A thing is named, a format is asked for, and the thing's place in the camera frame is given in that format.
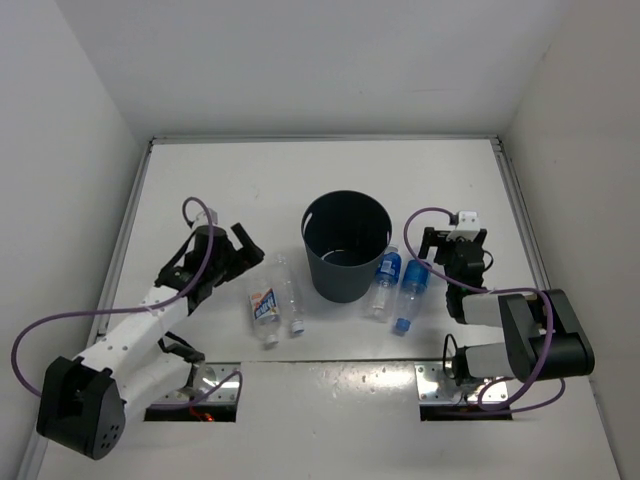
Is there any clear unlabelled plastic bottle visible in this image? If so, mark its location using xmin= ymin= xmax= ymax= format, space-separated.
xmin=269 ymin=253 xmax=305 ymax=337

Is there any clear bottle orange blue label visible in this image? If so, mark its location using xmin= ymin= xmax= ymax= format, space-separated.
xmin=246 ymin=267 xmax=281 ymax=350

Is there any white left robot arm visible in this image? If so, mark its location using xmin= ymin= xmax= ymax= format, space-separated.
xmin=36 ymin=224 xmax=264 ymax=460

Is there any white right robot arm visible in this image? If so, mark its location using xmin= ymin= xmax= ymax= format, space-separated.
xmin=419 ymin=227 xmax=595 ymax=384

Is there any dark grey garbage bin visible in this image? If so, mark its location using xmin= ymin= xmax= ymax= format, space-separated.
xmin=301 ymin=190 xmax=392 ymax=303

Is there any blue capped plastic bottle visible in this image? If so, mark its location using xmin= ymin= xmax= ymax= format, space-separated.
xmin=392 ymin=259 xmax=430 ymax=336

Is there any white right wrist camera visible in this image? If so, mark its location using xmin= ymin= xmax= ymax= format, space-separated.
xmin=446 ymin=211 xmax=481 ymax=241

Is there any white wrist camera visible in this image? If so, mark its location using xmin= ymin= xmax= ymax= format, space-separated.
xmin=446 ymin=211 xmax=481 ymax=241
xmin=191 ymin=208 xmax=218 ymax=229

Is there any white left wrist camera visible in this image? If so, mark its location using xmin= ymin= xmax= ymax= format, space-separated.
xmin=191 ymin=208 xmax=218 ymax=229

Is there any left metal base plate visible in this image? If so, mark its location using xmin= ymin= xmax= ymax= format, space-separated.
xmin=151 ymin=363 xmax=243 ymax=410

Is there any metal base plate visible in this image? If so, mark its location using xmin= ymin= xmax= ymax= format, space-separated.
xmin=414 ymin=360 xmax=493 ymax=407
xmin=151 ymin=363 xmax=243 ymax=410

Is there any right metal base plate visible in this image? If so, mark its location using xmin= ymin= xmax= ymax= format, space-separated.
xmin=414 ymin=360 xmax=493 ymax=407

